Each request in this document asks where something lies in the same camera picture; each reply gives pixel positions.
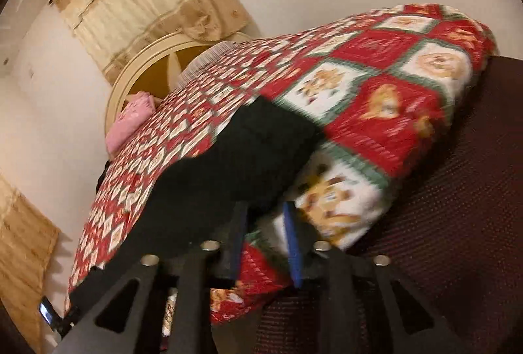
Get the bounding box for plain beige curtain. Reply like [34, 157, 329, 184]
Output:
[0, 174, 62, 352]

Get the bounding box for grey striped pillow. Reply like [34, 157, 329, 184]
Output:
[177, 40, 240, 87]

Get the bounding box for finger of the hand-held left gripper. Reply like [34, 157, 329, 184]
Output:
[38, 296, 78, 336]

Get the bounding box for cream round headboard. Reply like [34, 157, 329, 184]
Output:
[105, 29, 246, 134]

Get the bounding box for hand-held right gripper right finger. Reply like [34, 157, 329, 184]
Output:
[283, 201, 466, 354]

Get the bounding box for black cloth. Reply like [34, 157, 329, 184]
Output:
[96, 160, 111, 191]

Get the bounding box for black pants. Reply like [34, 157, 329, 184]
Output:
[69, 95, 328, 312]

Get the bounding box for pink pillow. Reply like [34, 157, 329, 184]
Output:
[105, 90, 157, 154]

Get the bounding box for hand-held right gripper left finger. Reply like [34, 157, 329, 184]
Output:
[57, 202, 250, 354]

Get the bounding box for red printed checkered blanket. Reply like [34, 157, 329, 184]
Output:
[65, 3, 500, 328]

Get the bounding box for maroon woven mat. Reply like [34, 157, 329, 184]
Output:
[253, 55, 523, 354]

